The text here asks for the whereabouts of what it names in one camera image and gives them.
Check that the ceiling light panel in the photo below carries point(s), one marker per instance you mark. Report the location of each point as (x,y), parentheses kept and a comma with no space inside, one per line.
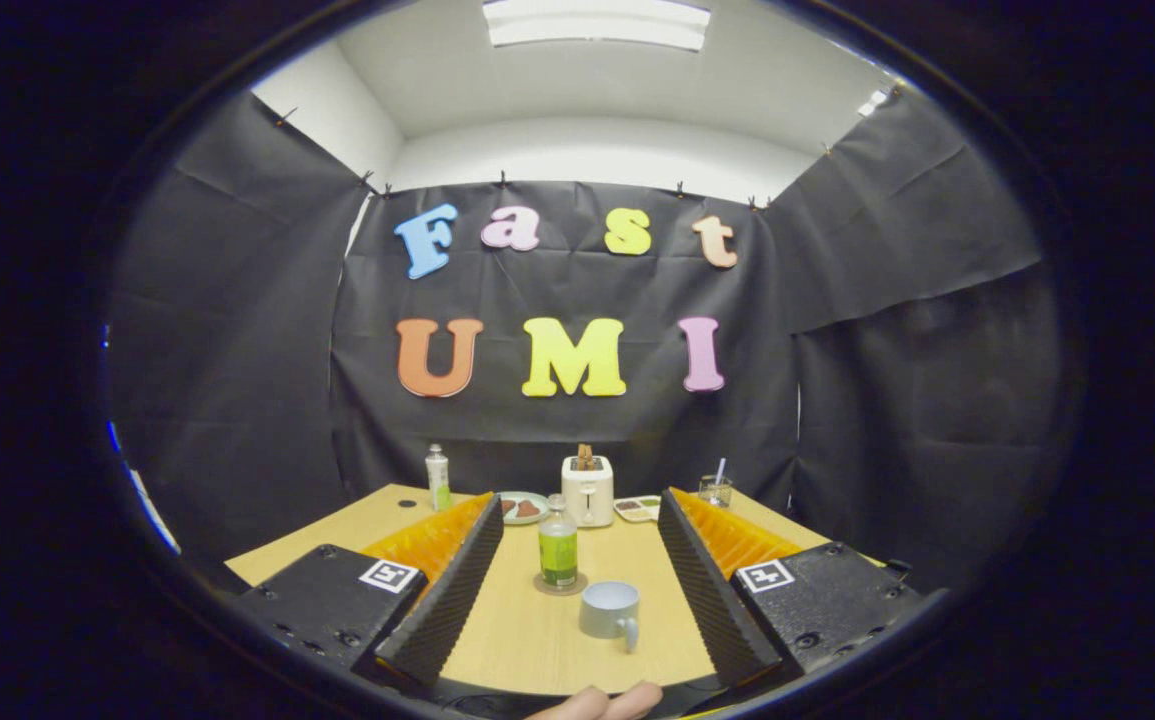
(597,22)

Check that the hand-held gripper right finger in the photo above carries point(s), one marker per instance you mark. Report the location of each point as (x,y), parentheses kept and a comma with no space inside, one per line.
(712,590)

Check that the white toaster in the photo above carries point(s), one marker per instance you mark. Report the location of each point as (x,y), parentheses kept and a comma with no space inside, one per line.
(587,495)

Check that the round brown coaster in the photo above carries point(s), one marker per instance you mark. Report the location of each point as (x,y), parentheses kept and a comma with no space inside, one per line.
(541,586)

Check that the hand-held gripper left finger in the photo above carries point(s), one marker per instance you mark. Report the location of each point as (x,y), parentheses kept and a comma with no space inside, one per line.
(457,595)

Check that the pale green plate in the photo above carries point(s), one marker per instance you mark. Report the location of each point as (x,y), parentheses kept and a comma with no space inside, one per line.
(522,520)

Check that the white and green spray bottle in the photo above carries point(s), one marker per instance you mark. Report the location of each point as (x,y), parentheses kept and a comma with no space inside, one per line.
(437,475)

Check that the pale blue cup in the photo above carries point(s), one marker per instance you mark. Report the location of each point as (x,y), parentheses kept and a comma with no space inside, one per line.
(605,612)

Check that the clear glass container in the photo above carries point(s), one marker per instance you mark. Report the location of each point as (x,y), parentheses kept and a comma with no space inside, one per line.
(716,493)

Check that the green label juice bottle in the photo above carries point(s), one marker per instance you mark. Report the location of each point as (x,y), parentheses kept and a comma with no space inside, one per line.
(558,555)

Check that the wooden table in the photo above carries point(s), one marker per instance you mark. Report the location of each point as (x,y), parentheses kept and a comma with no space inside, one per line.
(537,650)

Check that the brown toast slice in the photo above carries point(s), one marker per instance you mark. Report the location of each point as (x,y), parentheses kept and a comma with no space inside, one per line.
(586,456)

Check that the white divided dish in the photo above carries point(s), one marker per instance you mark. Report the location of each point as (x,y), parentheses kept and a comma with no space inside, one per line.
(637,509)

